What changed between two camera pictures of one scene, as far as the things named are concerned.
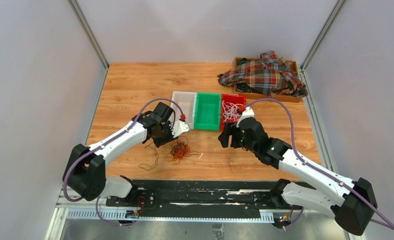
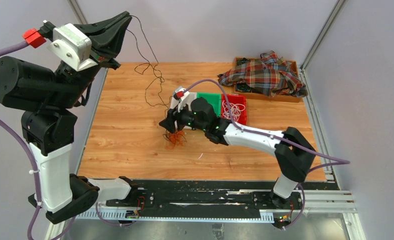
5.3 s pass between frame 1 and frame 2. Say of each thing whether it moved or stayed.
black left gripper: moved
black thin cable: moved
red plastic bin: stayed
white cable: stayed
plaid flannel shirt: stayed
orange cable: moved
